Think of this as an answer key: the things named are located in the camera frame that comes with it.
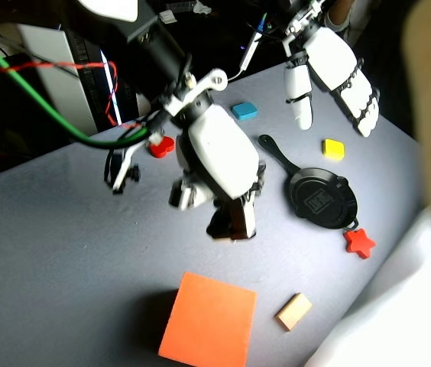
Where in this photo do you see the yellow rounded block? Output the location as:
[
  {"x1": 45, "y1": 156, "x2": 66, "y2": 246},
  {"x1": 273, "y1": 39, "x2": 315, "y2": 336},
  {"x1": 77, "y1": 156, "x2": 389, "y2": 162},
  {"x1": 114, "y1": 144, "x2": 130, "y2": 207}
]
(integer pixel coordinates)
[{"x1": 322, "y1": 138, "x2": 345, "y2": 161}]

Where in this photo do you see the red star block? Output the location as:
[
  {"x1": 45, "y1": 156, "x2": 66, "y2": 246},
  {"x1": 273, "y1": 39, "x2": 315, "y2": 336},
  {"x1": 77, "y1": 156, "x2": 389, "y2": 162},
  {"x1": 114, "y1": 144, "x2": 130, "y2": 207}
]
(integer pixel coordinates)
[{"x1": 343, "y1": 228, "x2": 377, "y2": 260}]

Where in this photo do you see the thick green cable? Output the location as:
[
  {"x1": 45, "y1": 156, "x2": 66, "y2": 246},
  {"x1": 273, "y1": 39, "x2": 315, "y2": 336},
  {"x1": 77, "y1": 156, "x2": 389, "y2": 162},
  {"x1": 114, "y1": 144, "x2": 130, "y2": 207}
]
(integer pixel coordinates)
[{"x1": 0, "y1": 29, "x2": 151, "y2": 150}]

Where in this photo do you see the black cast iron skillet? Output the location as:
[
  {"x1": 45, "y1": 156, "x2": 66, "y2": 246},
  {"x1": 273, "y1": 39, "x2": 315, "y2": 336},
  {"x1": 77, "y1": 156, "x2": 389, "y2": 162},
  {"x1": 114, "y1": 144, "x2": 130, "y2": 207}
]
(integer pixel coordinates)
[{"x1": 258, "y1": 133, "x2": 360, "y2": 232}]

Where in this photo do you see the white fabric backdrop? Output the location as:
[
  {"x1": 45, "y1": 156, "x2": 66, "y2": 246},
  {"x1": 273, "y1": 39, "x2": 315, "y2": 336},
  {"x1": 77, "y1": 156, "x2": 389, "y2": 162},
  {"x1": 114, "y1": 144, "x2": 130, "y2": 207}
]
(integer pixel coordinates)
[{"x1": 303, "y1": 206, "x2": 431, "y2": 367}]

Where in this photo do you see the large orange block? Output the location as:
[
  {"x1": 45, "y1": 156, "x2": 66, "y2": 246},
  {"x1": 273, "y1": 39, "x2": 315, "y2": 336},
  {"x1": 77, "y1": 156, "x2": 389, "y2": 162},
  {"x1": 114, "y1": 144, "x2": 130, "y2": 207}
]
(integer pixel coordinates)
[{"x1": 157, "y1": 271, "x2": 258, "y2": 367}]

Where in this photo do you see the grey table cloth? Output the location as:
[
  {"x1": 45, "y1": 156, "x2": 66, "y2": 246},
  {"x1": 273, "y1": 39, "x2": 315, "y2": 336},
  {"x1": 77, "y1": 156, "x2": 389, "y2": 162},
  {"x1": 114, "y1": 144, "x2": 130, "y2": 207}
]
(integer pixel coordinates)
[{"x1": 0, "y1": 60, "x2": 431, "y2": 367}]

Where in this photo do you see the white power strip with cable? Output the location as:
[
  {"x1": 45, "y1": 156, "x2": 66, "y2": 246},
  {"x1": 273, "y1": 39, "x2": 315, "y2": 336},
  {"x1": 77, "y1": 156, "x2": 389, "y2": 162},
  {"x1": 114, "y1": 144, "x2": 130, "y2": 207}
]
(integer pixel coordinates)
[{"x1": 226, "y1": 13, "x2": 274, "y2": 83}]

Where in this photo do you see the red black twisted cable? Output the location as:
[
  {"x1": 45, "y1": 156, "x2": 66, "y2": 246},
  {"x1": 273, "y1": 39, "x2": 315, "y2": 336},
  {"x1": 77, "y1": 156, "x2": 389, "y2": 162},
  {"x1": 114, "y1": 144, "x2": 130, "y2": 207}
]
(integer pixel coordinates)
[{"x1": 0, "y1": 60, "x2": 142, "y2": 129}]

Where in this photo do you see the black wrist camera white bracket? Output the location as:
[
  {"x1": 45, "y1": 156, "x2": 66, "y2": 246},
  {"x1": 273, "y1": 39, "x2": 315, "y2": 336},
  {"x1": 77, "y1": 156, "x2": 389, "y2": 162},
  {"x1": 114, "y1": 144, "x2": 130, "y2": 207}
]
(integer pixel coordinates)
[{"x1": 103, "y1": 143, "x2": 151, "y2": 195}]

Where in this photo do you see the red heart block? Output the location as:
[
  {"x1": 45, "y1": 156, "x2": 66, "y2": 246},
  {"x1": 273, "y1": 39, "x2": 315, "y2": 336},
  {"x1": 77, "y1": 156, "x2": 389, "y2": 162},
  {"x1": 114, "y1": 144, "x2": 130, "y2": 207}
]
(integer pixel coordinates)
[{"x1": 149, "y1": 136, "x2": 176, "y2": 158}]

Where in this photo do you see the white column with black strips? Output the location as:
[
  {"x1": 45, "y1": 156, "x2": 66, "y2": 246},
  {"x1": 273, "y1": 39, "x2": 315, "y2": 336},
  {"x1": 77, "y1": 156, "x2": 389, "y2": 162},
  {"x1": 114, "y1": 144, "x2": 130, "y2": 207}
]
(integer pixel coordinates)
[{"x1": 16, "y1": 24, "x2": 140, "y2": 135}]

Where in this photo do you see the blue rounded block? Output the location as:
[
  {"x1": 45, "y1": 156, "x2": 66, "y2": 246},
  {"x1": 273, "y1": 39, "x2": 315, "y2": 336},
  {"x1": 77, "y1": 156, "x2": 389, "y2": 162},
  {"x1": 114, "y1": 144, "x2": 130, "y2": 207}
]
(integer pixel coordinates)
[{"x1": 231, "y1": 101, "x2": 259, "y2": 122}]

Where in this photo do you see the beige wooden block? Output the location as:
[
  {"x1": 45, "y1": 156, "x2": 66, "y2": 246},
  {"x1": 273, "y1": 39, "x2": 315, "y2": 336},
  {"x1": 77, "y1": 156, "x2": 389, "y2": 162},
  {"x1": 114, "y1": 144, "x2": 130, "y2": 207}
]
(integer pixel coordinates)
[{"x1": 275, "y1": 292, "x2": 313, "y2": 332}]

